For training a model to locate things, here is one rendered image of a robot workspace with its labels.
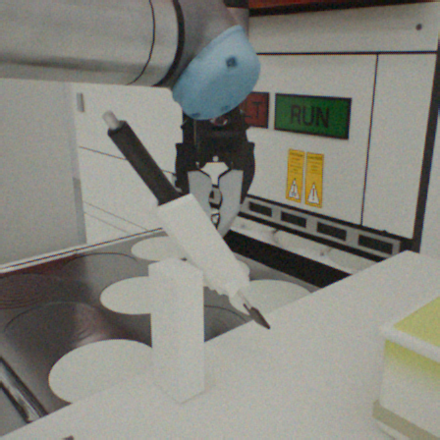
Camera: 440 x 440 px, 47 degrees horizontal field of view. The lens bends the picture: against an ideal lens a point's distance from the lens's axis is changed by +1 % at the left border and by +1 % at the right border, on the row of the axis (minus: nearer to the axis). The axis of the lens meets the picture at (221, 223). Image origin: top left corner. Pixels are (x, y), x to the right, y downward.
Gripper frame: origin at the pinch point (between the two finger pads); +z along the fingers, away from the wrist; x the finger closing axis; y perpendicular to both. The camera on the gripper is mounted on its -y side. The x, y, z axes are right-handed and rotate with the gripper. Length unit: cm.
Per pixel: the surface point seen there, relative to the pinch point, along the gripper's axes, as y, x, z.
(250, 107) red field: 15.1, -6.2, -13.0
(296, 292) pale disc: -1.7, -9.6, 7.2
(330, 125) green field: 4.1, -14.2, -11.9
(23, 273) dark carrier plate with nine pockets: 7.1, 24.6, 7.3
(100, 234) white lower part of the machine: 55, 22, 19
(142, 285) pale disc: 2.0, 8.9, 7.2
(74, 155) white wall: 410, 96, 67
